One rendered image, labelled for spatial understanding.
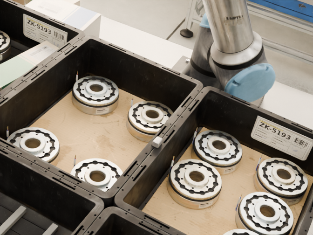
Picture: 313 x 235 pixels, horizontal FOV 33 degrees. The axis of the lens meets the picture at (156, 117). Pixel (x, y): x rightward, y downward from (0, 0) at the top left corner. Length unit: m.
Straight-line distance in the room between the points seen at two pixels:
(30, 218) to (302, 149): 0.56
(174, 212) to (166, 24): 2.27
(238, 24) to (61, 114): 0.42
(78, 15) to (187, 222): 0.80
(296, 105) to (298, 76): 1.47
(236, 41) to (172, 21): 2.11
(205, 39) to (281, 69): 1.78
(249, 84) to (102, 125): 0.33
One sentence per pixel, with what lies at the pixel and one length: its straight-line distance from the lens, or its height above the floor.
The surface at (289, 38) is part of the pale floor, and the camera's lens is 3.37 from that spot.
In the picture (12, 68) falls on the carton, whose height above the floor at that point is 0.89.
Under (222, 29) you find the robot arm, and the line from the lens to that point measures 1.12.
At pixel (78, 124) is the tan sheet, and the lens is 1.14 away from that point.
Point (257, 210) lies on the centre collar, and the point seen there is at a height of 0.87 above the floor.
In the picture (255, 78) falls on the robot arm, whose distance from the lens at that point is 1.19.
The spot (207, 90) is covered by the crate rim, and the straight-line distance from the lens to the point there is 1.13.
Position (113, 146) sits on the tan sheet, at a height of 0.83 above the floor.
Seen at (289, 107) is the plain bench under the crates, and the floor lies 0.70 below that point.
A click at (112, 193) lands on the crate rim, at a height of 0.93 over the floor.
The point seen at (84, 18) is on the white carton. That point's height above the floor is 0.79.
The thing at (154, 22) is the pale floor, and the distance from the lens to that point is 3.19.
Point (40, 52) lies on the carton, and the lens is 1.24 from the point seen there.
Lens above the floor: 1.59
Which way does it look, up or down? 40 degrees down
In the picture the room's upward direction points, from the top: 12 degrees clockwise
